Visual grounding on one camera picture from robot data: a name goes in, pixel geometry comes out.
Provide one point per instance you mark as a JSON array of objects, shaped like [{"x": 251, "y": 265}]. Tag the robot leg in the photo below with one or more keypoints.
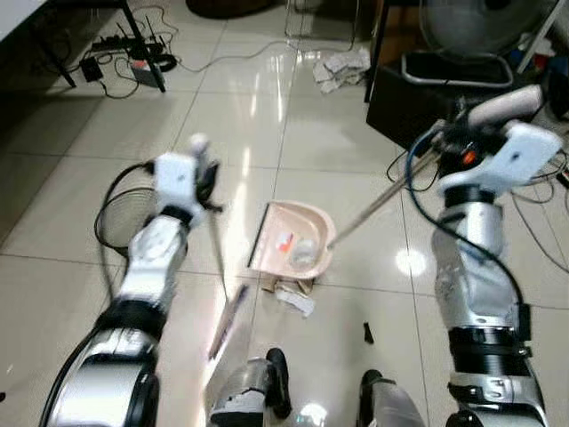
[
  {"x": 244, "y": 391},
  {"x": 391, "y": 405}
]

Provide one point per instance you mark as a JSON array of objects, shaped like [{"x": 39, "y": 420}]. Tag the robot left leg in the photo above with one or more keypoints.
[{"x": 244, "y": 391}]

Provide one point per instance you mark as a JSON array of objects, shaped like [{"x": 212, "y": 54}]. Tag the small black scrap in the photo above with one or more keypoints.
[{"x": 368, "y": 334}]

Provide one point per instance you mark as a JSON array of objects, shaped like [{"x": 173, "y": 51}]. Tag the white pole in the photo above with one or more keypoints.
[{"x": 538, "y": 40}]

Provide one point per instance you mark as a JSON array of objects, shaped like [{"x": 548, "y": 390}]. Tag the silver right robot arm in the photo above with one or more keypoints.
[{"x": 480, "y": 267}]

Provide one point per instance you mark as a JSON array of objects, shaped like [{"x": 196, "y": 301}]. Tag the crumpled white cloth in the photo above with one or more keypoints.
[{"x": 342, "y": 71}]

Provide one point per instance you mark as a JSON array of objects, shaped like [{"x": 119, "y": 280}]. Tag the metal chair legs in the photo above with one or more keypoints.
[{"x": 356, "y": 22}]

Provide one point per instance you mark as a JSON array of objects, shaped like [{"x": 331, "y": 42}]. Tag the black box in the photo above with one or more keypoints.
[{"x": 404, "y": 107}]

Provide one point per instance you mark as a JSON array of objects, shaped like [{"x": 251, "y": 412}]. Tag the grey floor fan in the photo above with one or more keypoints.
[{"x": 480, "y": 27}]

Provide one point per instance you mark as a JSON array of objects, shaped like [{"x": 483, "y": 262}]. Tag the black power adapter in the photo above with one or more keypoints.
[{"x": 92, "y": 68}]

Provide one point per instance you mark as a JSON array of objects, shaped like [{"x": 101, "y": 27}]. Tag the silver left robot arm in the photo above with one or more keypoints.
[{"x": 153, "y": 260}]

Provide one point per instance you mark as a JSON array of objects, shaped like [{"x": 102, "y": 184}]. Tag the white paper scrap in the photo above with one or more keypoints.
[{"x": 298, "y": 302}]

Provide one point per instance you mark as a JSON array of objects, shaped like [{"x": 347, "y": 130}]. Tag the long black power strip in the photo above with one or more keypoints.
[{"x": 562, "y": 178}]

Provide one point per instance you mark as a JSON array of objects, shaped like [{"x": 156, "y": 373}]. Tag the thin broom with dark bristles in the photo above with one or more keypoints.
[{"x": 229, "y": 320}]

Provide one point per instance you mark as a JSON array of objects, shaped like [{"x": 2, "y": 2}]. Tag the robot right leg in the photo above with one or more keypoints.
[{"x": 391, "y": 405}]

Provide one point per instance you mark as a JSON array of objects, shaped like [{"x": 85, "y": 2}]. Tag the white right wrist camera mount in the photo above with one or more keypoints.
[{"x": 524, "y": 156}]

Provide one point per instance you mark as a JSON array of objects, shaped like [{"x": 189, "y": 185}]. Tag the black power strip with plugs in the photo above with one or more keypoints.
[{"x": 120, "y": 44}]

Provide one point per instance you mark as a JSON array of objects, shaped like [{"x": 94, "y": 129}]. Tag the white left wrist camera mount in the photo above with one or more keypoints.
[{"x": 176, "y": 178}]

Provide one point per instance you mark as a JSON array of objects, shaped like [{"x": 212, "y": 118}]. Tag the clear plastic bottle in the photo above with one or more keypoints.
[{"x": 305, "y": 254}]

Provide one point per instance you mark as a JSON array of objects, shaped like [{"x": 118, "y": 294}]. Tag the brown cardboard scrap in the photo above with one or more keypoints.
[{"x": 271, "y": 285}]

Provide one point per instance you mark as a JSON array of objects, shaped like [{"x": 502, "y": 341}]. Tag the grey flat device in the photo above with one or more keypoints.
[{"x": 145, "y": 73}]

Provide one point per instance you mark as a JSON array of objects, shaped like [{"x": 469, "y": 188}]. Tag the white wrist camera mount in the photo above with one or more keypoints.
[
  {"x": 176, "y": 178},
  {"x": 524, "y": 156}
]

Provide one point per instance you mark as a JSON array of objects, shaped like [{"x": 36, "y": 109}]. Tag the dark round mat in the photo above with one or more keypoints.
[{"x": 231, "y": 7}]

